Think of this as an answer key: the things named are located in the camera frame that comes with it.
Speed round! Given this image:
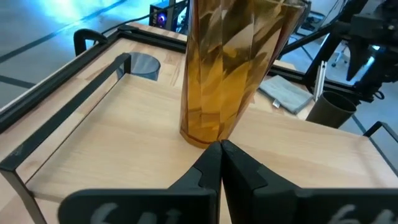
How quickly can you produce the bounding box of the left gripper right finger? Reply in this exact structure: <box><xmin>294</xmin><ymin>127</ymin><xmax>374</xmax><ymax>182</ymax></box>
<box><xmin>220</xmin><ymin>139</ymin><xmax>398</xmax><ymax>224</ymax></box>

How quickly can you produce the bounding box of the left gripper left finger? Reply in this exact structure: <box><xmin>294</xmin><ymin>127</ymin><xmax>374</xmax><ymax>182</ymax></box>
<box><xmin>57</xmin><ymin>141</ymin><xmax>223</xmax><ymax>224</ymax></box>

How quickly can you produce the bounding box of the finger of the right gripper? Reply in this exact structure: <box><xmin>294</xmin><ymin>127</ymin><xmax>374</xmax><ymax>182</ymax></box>
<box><xmin>357</xmin><ymin>51</ymin><xmax>398</xmax><ymax>94</ymax></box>
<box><xmin>346</xmin><ymin>35</ymin><xmax>373</xmax><ymax>82</ymax></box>

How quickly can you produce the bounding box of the black plastic cup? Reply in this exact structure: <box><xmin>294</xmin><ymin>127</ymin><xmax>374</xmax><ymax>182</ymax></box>
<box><xmin>305</xmin><ymin>90</ymin><xmax>358</xmax><ymax>129</ymax></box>

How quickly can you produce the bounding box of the amber ribbed plastic cup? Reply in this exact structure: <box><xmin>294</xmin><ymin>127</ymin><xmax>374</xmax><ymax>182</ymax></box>
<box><xmin>179</xmin><ymin>0</ymin><xmax>308</xmax><ymax>149</ymax></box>

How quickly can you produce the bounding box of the wooden shelf with black rails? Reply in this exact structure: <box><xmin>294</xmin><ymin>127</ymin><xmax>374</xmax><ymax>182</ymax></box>
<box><xmin>0</xmin><ymin>52</ymin><xmax>398</xmax><ymax>224</ymax></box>

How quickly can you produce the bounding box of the office chair base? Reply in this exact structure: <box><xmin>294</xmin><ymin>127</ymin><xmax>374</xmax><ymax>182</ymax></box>
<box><xmin>330</xmin><ymin>42</ymin><xmax>349</xmax><ymax>68</ymax></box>

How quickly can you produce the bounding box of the white aluminium extrusion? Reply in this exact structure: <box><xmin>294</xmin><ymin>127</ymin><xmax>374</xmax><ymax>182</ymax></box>
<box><xmin>313</xmin><ymin>60</ymin><xmax>328</xmax><ymax>102</ymax></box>

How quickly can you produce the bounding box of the grey folded cloth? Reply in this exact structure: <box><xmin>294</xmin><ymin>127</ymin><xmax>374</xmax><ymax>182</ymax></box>
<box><xmin>257</xmin><ymin>74</ymin><xmax>315</xmax><ymax>115</ymax></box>

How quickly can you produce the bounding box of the computer tower with purple fan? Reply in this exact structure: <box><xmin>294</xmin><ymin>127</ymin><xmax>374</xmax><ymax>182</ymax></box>
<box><xmin>148</xmin><ymin>0</ymin><xmax>189</xmax><ymax>34</ymax></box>

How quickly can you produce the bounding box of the black aluminium table frame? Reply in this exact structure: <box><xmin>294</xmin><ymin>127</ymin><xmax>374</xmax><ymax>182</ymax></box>
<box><xmin>0</xmin><ymin>0</ymin><xmax>377</xmax><ymax>134</ymax></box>

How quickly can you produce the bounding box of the thick black cable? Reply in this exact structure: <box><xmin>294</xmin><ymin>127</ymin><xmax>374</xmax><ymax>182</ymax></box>
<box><xmin>73</xmin><ymin>0</ymin><xmax>190</xmax><ymax>57</ymax></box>

